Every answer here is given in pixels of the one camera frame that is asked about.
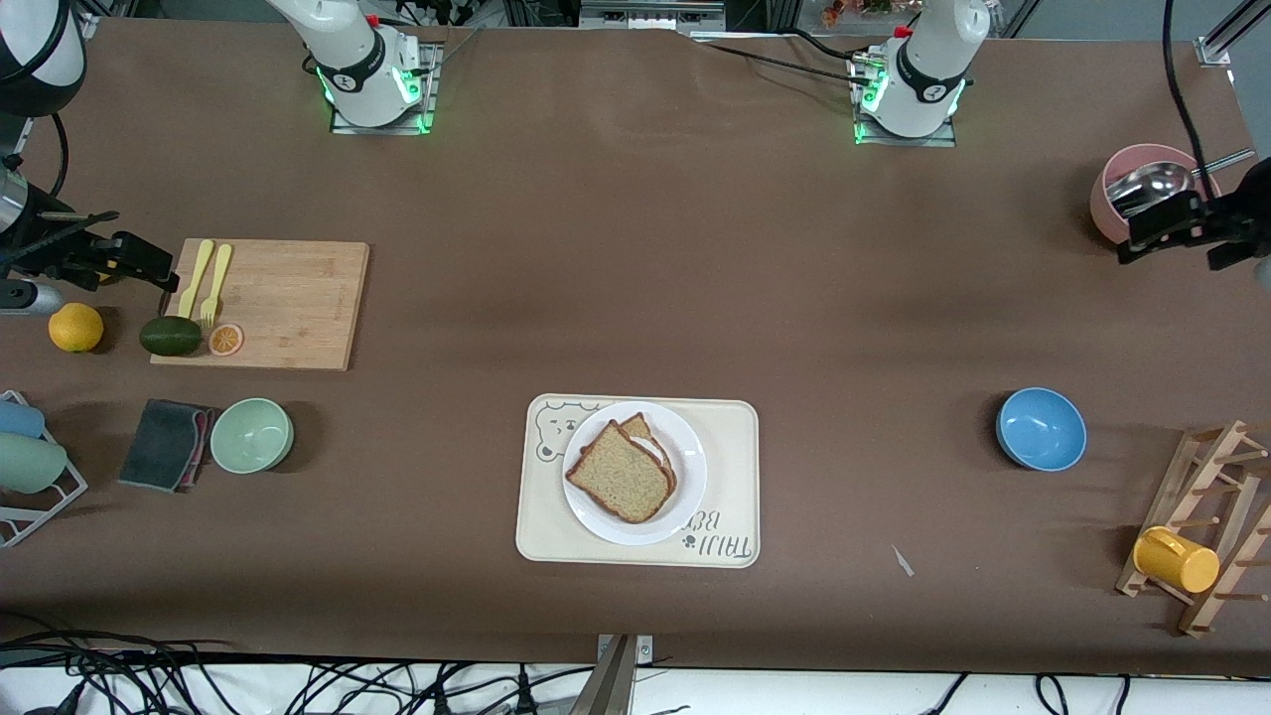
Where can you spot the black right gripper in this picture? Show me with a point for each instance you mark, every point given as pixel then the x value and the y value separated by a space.
pixel 42 250

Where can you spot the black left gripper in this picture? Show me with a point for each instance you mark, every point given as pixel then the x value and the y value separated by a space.
pixel 1234 214

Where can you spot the plain brown bread slice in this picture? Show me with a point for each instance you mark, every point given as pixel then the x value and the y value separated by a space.
pixel 616 477

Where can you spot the round white plate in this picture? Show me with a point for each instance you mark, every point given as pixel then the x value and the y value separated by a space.
pixel 690 467

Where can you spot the fried egg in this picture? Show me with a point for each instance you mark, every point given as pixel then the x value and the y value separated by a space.
pixel 647 449

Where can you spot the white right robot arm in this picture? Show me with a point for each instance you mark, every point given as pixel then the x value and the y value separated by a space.
pixel 353 60

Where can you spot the metal scoop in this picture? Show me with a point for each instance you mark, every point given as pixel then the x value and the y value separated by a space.
pixel 1157 182

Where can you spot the yellow plastic knife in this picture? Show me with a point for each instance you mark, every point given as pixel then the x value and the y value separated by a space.
pixel 197 273

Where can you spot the pink bowl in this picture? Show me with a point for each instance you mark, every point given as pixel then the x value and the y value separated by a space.
pixel 1098 199

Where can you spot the yellow plastic fork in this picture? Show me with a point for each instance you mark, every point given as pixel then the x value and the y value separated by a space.
pixel 217 278

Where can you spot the dark green avocado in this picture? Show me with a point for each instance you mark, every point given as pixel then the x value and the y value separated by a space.
pixel 171 336

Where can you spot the round yellow citrus fruit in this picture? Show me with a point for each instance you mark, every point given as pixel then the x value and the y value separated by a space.
pixel 75 328

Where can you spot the orange fruit slice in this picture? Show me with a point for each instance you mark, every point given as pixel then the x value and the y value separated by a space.
pixel 225 340

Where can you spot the wooden cutting board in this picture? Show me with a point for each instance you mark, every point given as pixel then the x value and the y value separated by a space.
pixel 288 308

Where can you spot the dark grey folded cloth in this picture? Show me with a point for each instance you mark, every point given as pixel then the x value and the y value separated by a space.
pixel 159 445

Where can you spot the light blue cup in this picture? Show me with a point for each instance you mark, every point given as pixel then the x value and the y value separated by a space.
pixel 20 419

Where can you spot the pale green bowl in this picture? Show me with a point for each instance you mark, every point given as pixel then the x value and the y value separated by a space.
pixel 250 435

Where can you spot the blue bowl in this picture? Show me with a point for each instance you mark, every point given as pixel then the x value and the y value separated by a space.
pixel 1041 429

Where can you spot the pale green cup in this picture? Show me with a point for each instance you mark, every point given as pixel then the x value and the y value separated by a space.
pixel 30 463

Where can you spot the wooden mug rack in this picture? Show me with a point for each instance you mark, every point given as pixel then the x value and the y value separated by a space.
pixel 1187 491

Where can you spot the yellow mug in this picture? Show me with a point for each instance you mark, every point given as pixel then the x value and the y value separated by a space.
pixel 1177 561

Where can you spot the small white paper scrap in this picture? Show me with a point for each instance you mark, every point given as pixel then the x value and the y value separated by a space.
pixel 903 561

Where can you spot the cream bear print tray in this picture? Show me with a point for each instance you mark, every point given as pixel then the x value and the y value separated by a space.
pixel 735 447

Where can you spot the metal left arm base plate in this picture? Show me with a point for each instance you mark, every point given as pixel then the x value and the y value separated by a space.
pixel 948 141

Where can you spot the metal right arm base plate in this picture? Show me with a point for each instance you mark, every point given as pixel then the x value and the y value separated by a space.
pixel 429 109

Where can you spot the aluminium frame rail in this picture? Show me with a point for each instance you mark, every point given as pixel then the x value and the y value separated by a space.
pixel 650 15

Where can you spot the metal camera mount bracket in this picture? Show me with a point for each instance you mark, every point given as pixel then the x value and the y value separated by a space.
pixel 611 685

